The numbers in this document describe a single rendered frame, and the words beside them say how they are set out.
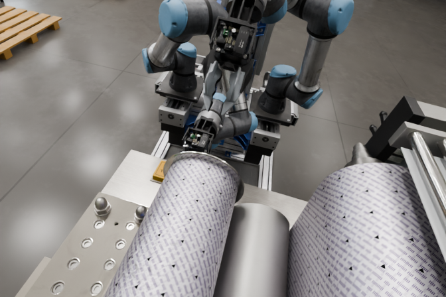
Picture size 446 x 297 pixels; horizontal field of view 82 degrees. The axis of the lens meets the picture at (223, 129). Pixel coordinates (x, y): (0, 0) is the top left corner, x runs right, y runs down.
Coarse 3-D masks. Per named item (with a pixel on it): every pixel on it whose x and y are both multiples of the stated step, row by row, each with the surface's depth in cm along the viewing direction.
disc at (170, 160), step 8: (184, 152) 41; (192, 152) 41; (200, 152) 41; (168, 160) 44; (176, 160) 43; (208, 160) 41; (216, 160) 41; (168, 168) 45; (224, 168) 41; (232, 168) 41; (240, 176) 42; (240, 184) 43; (240, 192) 45
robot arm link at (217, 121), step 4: (200, 112) 77; (204, 112) 76; (208, 112) 76; (212, 112) 76; (200, 116) 75; (204, 116) 74; (208, 116) 74; (212, 116) 75; (216, 116) 76; (196, 120) 75; (216, 120) 75; (220, 120) 77; (216, 124) 74; (220, 124) 78; (220, 128) 77
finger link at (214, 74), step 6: (210, 66) 49; (216, 66) 48; (210, 72) 45; (216, 72) 49; (210, 78) 47; (216, 78) 49; (204, 84) 45; (210, 84) 48; (204, 90) 48; (210, 90) 48; (204, 96) 48; (210, 96) 48; (204, 102) 48; (210, 102) 48
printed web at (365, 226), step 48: (192, 192) 36; (336, 192) 34; (384, 192) 30; (144, 240) 32; (192, 240) 32; (336, 240) 29; (384, 240) 26; (432, 240) 26; (144, 288) 27; (192, 288) 29; (288, 288) 40; (336, 288) 26; (384, 288) 23; (432, 288) 22
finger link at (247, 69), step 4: (252, 60) 50; (248, 64) 49; (252, 64) 50; (244, 68) 49; (248, 68) 49; (252, 68) 49; (248, 72) 49; (252, 72) 49; (244, 76) 49; (248, 76) 49; (244, 80) 49; (248, 80) 49; (244, 84) 49; (244, 88) 49; (240, 92) 48
